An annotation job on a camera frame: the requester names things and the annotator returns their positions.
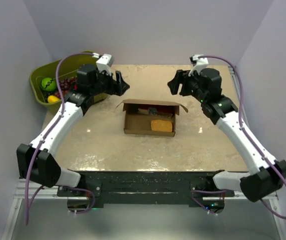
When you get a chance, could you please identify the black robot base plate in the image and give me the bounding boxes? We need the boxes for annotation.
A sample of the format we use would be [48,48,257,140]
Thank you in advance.
[58,171,234,213]

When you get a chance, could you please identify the yellow toy lemon front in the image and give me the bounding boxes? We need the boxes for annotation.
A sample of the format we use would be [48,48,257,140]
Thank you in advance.
[47,95,60,104]

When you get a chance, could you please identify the green plastic bin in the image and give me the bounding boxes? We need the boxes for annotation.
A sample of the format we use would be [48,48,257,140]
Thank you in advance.
[30,51,100,114]

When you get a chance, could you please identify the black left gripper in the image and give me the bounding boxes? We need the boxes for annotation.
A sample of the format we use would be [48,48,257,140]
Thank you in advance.
[90,67,130,97]

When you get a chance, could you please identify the purple toy grapes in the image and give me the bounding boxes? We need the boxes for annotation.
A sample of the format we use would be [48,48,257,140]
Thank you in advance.
[51,76,77,99]

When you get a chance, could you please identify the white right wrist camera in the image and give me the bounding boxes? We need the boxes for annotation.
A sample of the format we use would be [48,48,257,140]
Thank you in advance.
[188,54,209,77]

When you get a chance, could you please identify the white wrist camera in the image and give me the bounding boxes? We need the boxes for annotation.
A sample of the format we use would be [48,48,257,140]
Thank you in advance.
[96,54,114,76]
[188,54,209,77]

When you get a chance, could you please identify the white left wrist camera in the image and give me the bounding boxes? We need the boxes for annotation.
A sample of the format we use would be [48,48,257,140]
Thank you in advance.
[96,54,114,76]

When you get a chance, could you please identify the orange sponge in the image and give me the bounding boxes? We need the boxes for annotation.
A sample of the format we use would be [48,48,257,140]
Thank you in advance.
[150,119,173,133]

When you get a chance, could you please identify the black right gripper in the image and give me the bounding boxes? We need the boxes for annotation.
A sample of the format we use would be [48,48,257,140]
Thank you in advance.
[167,68,207,104]

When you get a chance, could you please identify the red snack bar package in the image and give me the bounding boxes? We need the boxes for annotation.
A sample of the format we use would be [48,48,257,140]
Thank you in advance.
[138,107,173,119]

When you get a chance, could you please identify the aluminium frame rail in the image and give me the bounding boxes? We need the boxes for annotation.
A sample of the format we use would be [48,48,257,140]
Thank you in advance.
[230,65,286,240]

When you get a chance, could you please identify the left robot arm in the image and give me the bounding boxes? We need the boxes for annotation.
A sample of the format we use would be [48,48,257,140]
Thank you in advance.
[17,64,130,196]

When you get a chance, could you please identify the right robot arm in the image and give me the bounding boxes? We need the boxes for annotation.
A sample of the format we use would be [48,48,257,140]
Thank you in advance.
[167,68,286,202]

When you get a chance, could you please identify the brown cardboard box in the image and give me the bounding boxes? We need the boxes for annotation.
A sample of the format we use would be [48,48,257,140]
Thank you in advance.
[121,99,188,137]

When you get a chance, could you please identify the green toy ball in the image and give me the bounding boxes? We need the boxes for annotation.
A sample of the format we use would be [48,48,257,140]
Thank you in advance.
[41,77,57,92]

